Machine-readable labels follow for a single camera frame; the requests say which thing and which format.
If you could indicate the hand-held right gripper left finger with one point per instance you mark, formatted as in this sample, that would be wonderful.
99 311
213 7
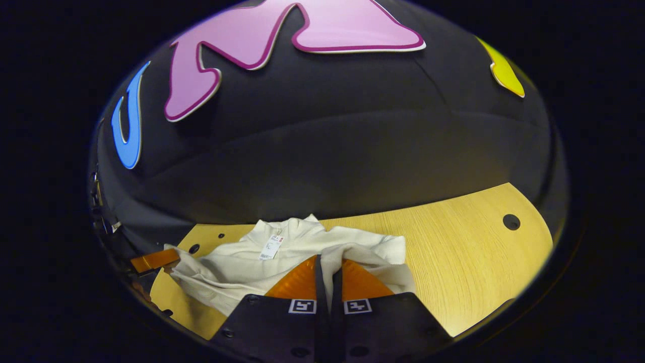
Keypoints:
322 322

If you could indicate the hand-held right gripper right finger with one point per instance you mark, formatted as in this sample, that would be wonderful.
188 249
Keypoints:
336 327

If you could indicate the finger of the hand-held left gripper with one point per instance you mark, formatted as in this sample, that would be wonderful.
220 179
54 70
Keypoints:
156 259

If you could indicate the white sweatshirt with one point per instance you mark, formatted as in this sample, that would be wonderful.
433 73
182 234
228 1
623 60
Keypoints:
237 272

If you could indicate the small metal clip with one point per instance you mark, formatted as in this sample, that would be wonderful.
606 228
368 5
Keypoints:
116 226

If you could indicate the black backdrop cloth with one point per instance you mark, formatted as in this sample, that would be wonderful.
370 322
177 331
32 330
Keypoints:
352 141

